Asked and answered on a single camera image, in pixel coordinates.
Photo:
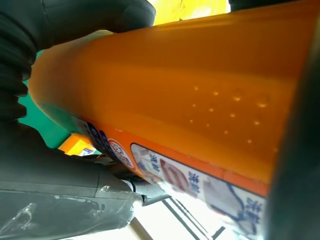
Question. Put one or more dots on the yellow plastic bag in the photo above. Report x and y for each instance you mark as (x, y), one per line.
(189, 10)

